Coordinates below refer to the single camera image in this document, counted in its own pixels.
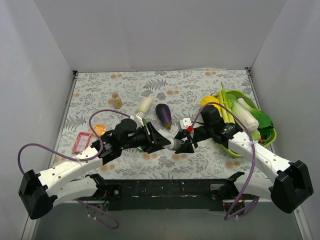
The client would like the purple eggplant toy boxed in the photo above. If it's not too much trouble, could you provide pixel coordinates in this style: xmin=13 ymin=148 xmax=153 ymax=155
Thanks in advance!
xmin=155 ymin=103 xmax=172 ymax=130

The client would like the green plastic basket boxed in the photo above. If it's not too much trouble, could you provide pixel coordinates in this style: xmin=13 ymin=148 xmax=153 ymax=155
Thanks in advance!
xmin=221 ymin=89 xmax=277 ymax=158

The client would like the purple cable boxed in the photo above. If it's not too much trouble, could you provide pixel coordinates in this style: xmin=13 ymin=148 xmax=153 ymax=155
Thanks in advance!
xmin=17 ymin=109 xmax=136 ymax=230
xmin=189 ymin=102 xmax=261 ymax=221

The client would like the green leafy vegetable toy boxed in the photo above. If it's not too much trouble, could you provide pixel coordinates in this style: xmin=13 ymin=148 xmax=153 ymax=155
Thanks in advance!
xmin=249 ymin=108 xmax=274 ymax=136

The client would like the yellow napa cabbage toy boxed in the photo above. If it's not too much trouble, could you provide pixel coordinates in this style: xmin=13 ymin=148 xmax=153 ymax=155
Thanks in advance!
xmin=200 ymin=95 xmax=221 ymax=114

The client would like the aluminium frame rail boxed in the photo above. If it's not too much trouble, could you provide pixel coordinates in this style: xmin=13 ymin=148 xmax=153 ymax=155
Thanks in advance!
xmin=21 ymin=201 xmax=86 ymax=240

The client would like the amber pill bottle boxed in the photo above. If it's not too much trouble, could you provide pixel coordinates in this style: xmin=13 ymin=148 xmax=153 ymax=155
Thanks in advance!
xmin=111 ymin=92 xmax=123 ymax=109

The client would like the pink rectangular pill box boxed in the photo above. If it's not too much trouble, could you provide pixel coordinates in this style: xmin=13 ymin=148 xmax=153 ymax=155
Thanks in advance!
xmin=72 ymin=132 xmax=91 ymax=154

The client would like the floral patterned table mat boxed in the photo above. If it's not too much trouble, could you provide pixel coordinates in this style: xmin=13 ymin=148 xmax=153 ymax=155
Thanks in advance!
xmin=50 ymin=69 xmax=255 ymax=179

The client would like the white vitamin B bottle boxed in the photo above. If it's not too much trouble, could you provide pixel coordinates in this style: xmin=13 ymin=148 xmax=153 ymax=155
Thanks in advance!
xmin=164 ymin=138 xmax=185 ymax=151

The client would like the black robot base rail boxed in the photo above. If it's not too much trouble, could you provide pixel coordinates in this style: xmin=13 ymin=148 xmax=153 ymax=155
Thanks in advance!
xmin=81 ymin=179 xmax=238 ymax=211

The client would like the white eggplant toy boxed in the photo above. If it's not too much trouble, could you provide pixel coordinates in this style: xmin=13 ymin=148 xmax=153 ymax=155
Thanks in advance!
xmin=138 ymin=96 xmax=154 ymax=114

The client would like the white daikon radish toy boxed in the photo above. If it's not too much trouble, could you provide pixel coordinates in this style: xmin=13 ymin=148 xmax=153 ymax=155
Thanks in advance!
xmin=235 ymin=98 xmax=259 ymax=132

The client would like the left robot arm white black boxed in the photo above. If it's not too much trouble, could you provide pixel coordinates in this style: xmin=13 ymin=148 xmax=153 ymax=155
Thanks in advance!
xmin=18 ymin=118 xmax=174 ymax=220

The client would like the green celery stalk toy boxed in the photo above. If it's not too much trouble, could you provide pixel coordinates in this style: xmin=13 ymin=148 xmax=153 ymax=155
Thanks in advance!
xmin=217 ymin=82 xmax=236 ymax=124

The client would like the orange round pill container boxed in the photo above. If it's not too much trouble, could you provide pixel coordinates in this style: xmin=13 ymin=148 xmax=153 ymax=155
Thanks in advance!
xmin=93 ymin=123 xmax=107 ymax=137

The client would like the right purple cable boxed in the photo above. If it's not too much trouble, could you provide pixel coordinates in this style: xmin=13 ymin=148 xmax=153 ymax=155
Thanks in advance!
xmin=189 ymin=102 xmax=261 ymax=221

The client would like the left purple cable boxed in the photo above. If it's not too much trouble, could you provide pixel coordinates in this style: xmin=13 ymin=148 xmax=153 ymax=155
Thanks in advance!
xmin=17 ymin=109 xmax=136 ymax=230

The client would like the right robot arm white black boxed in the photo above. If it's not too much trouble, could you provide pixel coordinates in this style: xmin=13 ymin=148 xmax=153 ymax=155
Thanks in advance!
xmin=172 ymin=102 xmax=314 ymax=214

